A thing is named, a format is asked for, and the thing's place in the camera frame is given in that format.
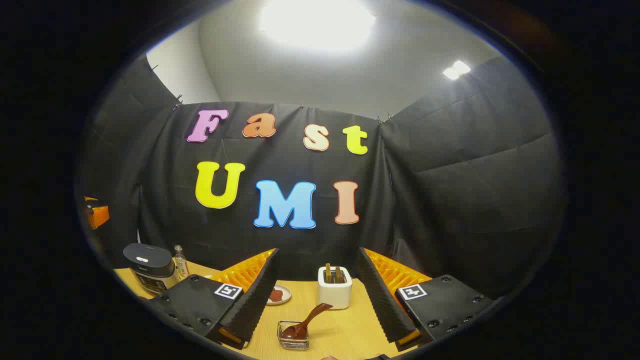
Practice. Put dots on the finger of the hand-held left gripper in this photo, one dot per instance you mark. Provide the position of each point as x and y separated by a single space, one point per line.
97 214

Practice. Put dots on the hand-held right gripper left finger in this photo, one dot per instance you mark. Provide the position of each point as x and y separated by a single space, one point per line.
255 305

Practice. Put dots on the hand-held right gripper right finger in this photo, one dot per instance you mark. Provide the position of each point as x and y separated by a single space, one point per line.
382 300

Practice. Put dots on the dark wooden spoon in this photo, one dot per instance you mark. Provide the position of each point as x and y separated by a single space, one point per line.
300 329

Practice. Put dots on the dark grey rice cooker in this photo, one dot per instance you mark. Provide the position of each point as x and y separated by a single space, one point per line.
150 262

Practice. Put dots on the red meat piece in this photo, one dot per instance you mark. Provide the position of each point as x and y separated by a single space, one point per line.
276 295

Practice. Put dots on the small white plate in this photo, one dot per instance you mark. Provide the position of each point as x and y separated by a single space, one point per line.
286 296

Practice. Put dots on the white toaster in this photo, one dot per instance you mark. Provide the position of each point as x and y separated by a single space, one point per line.
334 295

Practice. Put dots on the brown toast slice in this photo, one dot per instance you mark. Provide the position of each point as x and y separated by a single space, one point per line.
339 275
328 274

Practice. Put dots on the small clear bottle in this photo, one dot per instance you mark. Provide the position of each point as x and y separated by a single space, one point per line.
181 265

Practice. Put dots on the black backdrop cloth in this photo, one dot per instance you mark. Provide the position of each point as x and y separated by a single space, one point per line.
440 200

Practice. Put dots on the small ceiling light panel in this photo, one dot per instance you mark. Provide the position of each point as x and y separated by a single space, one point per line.
456 70

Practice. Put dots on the large ceiling light panel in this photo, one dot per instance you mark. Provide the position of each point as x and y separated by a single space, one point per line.
317 22

